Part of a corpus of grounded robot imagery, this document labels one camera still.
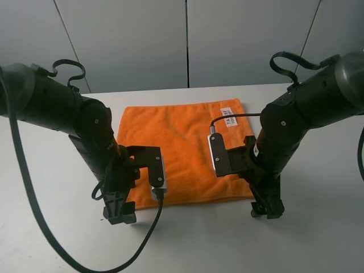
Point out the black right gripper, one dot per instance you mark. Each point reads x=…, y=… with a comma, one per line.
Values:
x=264, y=183

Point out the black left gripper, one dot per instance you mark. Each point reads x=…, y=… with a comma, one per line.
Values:
x=116, y=177

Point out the orange terry towel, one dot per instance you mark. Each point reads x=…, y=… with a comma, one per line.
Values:
x=181, y=132

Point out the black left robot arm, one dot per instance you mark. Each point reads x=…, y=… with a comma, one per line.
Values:
x=36, y=98

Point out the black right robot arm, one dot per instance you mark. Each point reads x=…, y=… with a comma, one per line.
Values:
x=321, y=94

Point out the white towel label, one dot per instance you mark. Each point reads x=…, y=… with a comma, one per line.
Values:
x=229, y=121

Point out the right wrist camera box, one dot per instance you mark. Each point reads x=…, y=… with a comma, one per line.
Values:
x=225, y=161

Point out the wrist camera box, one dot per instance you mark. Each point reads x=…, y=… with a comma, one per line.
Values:
x=150, y=157
x=225, y=161

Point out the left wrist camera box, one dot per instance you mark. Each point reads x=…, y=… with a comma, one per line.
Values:
x=150, y=157

